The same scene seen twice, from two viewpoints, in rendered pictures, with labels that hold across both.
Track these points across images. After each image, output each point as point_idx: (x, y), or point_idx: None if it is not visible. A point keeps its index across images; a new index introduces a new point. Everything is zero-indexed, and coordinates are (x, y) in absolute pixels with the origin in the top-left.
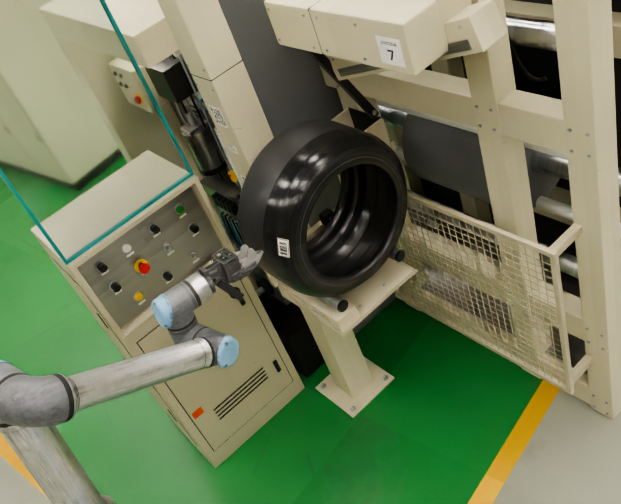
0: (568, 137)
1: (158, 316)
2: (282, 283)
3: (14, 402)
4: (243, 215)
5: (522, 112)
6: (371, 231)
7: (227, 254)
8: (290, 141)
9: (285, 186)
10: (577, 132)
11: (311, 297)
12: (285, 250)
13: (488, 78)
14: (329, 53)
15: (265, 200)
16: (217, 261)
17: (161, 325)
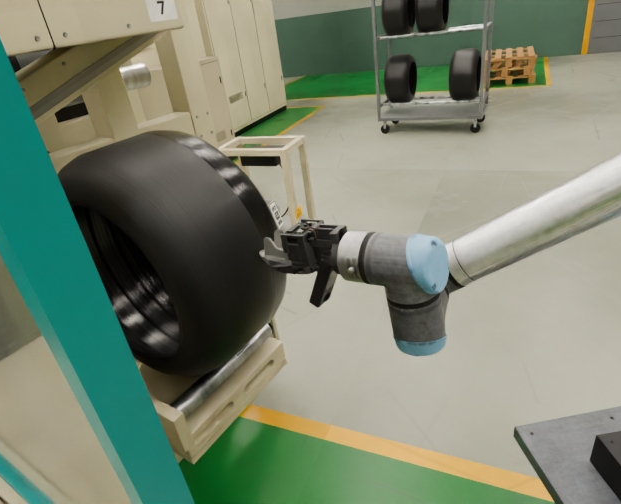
0: (196, 125)
1: (440, 265)
2: (193, 428)
3: None
4: (209, 233)
5: (160, 125)
6: (155, 314)
7: (299, 225)
8: (130, 143)
9: (216, 152)
10: (201, 116)
11: (234, 379)
12: (278, 216)
13: (128, 103)
14: (68, 39)
15: (219, 180)
16: (316, 226)
17: (444, 284)
